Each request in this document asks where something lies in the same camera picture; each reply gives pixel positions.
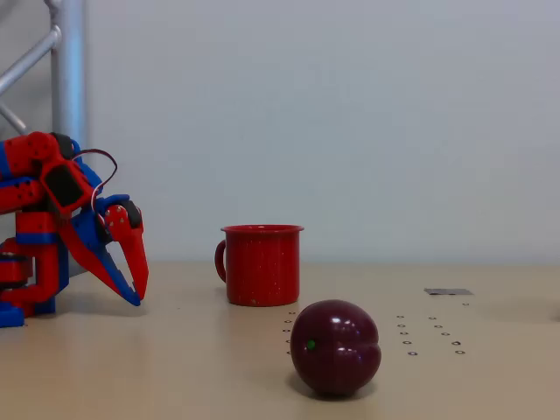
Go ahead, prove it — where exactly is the dark purple plum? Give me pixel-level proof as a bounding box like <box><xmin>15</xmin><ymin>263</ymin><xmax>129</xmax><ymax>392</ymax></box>
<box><xmin>290</xmin><ymin>298</ymin><xmax>382</xmax><ymax>398</ymax></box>

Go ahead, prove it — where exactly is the red enamel mug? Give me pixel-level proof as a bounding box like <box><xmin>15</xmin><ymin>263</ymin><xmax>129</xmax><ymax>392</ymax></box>
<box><xmin>213</xmin><ymin>224</ymin><xmax>305</xmax><ymax>307</ymax></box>

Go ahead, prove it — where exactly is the silver metal diagonal tube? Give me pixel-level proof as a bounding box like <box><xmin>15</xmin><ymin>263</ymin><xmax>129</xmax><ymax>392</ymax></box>
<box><xmin>0</xmin><ymin>101</ymin><xmax>28</xmax><ymax>136</ymax></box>
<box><xmin>0</xmin><ymin>24</ymin><xmax>62</xmax><ymax>95</ymax></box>

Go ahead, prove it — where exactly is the silver metal vertical pole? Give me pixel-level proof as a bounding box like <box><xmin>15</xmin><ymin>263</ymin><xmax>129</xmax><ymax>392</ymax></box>
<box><xmin>51</xmin><ymin>0</ymin><xmax>91</xmax><ymax>281</ymax></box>

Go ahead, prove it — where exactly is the dark grey tape patch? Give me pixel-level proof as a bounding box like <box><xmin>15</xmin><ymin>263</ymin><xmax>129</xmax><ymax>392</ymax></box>
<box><xmin>423</xmin><ymin>287</ymin><xmax>474</xmax><ymax>297</ymax></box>

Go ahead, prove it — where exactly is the red white black gripper cable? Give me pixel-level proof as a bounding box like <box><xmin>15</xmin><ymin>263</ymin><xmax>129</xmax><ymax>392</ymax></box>
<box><xmin>72</xmin><ymin>148</ymin><xmax>119</xmax><ymax>216</ymax></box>

